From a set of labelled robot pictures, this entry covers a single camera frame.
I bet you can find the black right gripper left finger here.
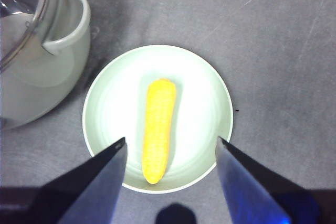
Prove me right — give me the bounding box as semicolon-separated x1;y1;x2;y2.
31;136;128;224

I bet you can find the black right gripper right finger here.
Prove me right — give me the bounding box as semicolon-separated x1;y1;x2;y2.
216;136;320;224

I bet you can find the yellow corn cob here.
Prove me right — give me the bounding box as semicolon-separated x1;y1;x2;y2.
141;78;177;185

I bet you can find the pale green round plate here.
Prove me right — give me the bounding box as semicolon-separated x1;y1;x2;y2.
82;45;234;195

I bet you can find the pale green electric steamer pot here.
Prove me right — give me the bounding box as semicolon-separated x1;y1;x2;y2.
0;0;91;130

